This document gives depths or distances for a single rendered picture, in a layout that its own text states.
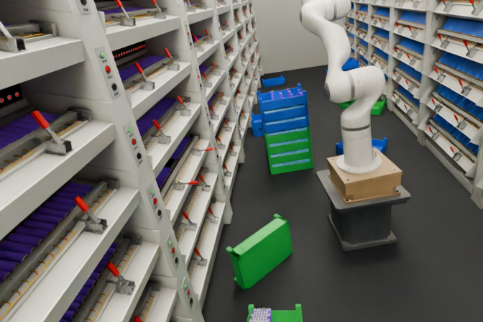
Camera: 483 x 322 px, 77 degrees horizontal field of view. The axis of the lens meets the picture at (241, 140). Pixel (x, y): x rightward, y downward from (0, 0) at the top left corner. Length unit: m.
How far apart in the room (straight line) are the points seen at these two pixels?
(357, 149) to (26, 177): 1.15
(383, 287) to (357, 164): 0.50
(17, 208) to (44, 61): 0.26
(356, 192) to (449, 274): 0.49
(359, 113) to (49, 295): 1.13
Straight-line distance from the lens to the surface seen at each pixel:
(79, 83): 0.80
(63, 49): 0.71
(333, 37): 1.38
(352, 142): 1.36
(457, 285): 1.55
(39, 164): 0.66
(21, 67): 0.63
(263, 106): 1.94
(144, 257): 0.94
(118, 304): 0.86
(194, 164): 1.32
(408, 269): 1.55
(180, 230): 1.26
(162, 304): 1.07
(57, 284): 0.68
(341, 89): 1.25
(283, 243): 1.49
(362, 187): 1.37
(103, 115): 0.79
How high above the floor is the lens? 1.13
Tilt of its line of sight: 24 degrees down
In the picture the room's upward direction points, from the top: 11 degrees counter-clockwise
